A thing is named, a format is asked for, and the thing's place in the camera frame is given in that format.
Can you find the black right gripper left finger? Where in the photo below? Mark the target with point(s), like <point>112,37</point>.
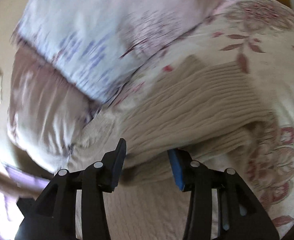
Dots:
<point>52,215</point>

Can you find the beige cable-knit sweater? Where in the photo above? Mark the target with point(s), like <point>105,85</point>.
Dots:
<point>210,111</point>

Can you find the floral cream bedspread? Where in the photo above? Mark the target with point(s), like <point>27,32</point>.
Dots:
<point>258,35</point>

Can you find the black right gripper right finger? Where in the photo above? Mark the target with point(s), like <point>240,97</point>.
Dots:
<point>240,213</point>

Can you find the white lavender-print pillow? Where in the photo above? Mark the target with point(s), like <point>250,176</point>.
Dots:
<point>98,44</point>

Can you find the mauve pink pillow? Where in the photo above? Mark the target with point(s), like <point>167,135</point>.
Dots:
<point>46,114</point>

